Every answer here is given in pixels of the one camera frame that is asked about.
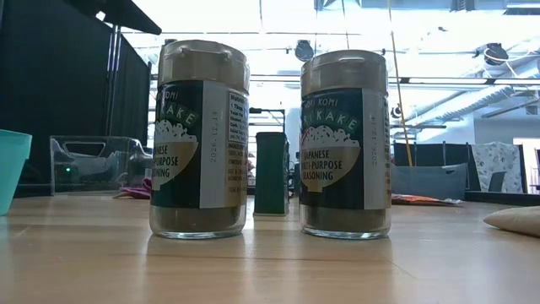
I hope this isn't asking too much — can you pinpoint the black partition panel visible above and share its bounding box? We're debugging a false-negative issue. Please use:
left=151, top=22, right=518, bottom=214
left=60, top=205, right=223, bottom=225
left=391, top=141, right=482, bottom=193

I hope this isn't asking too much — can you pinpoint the gray translucent plastic bin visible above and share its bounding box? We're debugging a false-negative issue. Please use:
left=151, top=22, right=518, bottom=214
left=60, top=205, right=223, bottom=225
left=390, top=162, right=469, bottom=202

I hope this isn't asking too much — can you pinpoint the green lid spice jar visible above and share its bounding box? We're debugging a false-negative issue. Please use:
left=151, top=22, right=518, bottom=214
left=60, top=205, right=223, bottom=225
left=126, top=145, right=154, bottom=189

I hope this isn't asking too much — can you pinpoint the orange taco mix packet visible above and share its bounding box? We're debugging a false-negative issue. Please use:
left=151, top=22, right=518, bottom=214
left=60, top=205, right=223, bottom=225
left=391, top=193, right=464, bottom=207

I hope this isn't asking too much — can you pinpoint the purple folded cloth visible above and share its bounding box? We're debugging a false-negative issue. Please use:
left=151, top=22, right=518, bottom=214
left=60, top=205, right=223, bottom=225
left=112, top=176, right=153, bottom=200

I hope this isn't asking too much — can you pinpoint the green spice tin black lid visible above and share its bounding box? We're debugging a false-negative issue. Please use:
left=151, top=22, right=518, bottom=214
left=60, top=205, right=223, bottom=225
left=253, top=131, right=291, bottom=217

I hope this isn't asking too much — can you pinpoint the black chair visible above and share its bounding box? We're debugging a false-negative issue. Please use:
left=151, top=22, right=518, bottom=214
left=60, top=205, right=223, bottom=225
left=488, top=170, right=508, bottom=193

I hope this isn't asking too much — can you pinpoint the yellow cable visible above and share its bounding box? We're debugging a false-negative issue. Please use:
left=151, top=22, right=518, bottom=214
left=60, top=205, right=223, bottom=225
left=386, top=0, right=413, bottom=168

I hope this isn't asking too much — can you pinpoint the teal plastic bin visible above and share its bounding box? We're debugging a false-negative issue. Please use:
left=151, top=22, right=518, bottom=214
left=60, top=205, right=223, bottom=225
left=0, top=128, right=33, bottom=216

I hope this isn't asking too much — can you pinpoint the black curtain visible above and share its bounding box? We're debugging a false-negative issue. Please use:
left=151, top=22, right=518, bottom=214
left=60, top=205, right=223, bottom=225
left=0, top=0, right=152, bottom=198

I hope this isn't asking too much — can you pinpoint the furikake seasoning jar tan lid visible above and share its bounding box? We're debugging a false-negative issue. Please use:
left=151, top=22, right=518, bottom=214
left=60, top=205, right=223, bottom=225
left=298, top=49, right=392, bottom=241
left=148, top=39, right=251, bottom=241

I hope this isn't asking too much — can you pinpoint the white patterned board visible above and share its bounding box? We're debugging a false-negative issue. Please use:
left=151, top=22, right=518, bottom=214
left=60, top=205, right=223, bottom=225
left=471, top=140, right=525, bottom=194

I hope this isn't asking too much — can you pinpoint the tan folded cloth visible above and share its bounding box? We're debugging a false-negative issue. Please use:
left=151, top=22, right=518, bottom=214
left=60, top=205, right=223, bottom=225
left=483, top=205, right=540, bottom=238

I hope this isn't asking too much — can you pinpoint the clear plastic bin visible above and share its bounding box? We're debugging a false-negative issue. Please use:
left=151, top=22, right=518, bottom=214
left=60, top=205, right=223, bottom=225
left=49, top=134, right=154, bottom=196

